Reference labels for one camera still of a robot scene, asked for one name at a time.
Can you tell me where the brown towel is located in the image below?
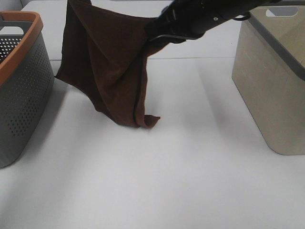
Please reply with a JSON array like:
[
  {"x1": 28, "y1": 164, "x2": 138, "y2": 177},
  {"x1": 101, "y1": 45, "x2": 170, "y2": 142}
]
[{"x1": 56, "y1": 0, "x2": 161, "y2": 128}]

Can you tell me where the grey perforated basket orange rim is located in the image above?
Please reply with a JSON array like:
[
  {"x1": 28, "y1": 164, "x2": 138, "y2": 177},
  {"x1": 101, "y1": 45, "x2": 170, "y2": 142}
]
[{"x1": 0, "y1": 11, "x2": 54, "y2": 168}]

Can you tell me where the beige basket grey rim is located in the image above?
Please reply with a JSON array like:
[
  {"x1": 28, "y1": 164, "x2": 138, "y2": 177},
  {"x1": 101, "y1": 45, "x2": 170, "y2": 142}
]
[{"x1": 232, "y1": 0, "x2": 305, "y2": 155}]

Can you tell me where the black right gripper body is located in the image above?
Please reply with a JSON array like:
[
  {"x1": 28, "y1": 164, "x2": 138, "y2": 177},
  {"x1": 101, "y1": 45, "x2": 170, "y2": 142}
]
[{"x1": 144, "y1": 0, "x2": 216, "y2": 45}]

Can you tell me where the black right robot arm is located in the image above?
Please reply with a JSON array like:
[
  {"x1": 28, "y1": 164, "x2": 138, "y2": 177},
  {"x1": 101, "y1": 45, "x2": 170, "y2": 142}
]
[{"x1": 145, "y1": 0, "x2": 305, "y2": 43}]

